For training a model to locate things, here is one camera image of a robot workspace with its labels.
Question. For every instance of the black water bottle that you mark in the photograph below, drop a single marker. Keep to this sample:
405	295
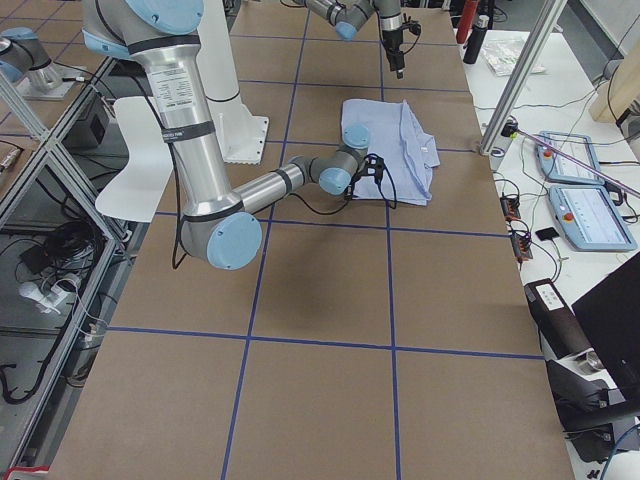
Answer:
476	39

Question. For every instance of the white chair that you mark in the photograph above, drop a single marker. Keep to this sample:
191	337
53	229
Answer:
134	193

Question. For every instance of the aluminium frame post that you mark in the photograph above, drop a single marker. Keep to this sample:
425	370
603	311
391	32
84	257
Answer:
533	47

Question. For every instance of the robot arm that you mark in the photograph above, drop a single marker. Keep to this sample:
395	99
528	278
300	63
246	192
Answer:
347	20
216	222

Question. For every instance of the black monitor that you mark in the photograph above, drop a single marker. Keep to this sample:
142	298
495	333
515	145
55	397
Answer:
608	314

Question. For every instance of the red bottle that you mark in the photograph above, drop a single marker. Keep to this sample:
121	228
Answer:
466	20

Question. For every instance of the white grabber stick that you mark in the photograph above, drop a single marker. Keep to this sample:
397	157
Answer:
558	152

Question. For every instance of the light blue striped shirt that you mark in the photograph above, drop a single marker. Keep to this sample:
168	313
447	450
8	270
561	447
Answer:
396	135

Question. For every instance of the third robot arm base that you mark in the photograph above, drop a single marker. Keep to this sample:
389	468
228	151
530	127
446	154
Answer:
27	65

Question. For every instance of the lower teach pendant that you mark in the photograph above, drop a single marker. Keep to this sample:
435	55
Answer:
589	219

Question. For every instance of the black box with label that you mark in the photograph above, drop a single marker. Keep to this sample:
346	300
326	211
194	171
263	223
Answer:
555	319

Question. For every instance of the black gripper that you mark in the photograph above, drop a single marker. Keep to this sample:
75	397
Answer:
356	182
393	44

